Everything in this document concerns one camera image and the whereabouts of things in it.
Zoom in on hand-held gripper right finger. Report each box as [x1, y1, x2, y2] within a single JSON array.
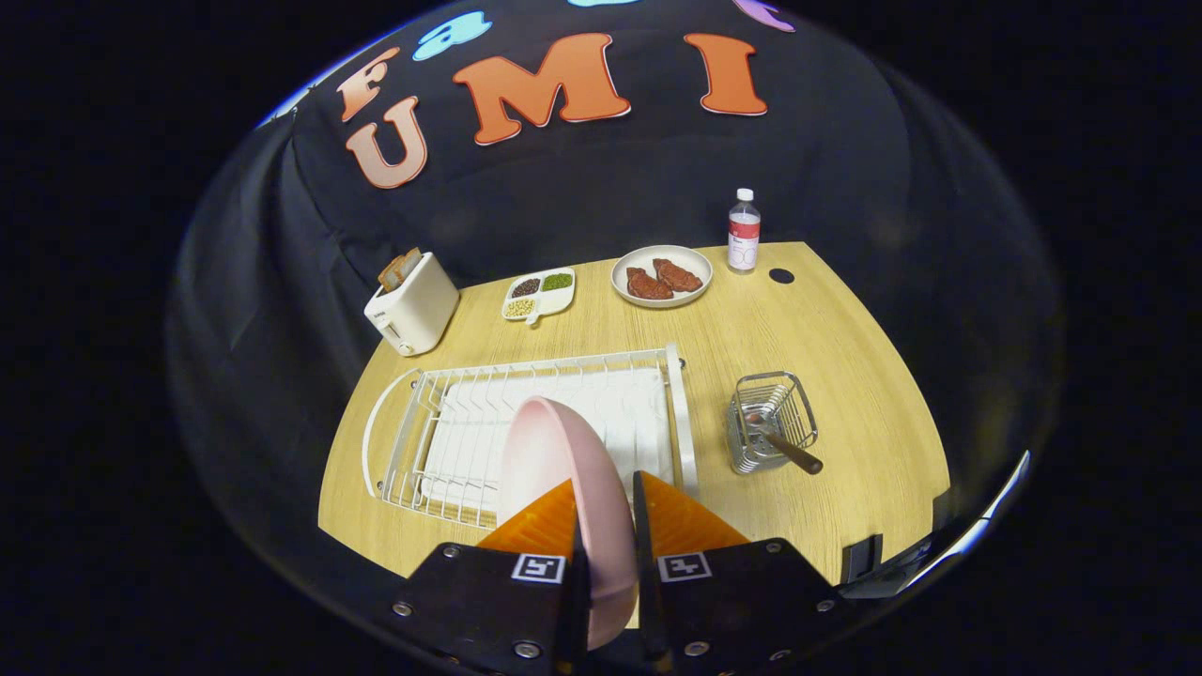
[[631, 471, 846, 676]]

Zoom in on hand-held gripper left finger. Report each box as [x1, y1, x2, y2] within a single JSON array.
[[390, 479, 593, 676]]

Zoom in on pink plate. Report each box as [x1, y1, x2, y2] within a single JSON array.
[[496, 396, 640, 651]]

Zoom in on white wire dish rack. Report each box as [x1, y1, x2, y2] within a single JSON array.
[[362, 343, 701, 530]]

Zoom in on spoon with brown handle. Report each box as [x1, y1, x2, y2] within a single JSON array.
[[747, 410, 824, 475]]

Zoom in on metal wire basket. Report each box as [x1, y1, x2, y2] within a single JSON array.
[[726, 371, 820, 476]]

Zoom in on white divided dish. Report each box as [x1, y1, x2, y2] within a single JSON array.
[[501, 269, 577, 326]]

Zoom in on white plate with meat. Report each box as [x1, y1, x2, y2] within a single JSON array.
[[610, 245, 714, 310]]

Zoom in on brown meat piece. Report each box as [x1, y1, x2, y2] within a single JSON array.
[[625, 267, 675, 301], [653, 258, 704, 293]]

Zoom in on white toaster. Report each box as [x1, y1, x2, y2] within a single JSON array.
[[363, 251, 461, 358]]

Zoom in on clear bottle with red label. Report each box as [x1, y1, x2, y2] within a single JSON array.
[[727, 188, 762, 274]]

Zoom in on toast slices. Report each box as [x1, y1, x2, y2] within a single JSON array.
[[378, 248, 424, 292]]

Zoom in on black backdrop cloth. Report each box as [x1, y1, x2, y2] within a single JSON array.
[[169, 0, 1062, 564]]

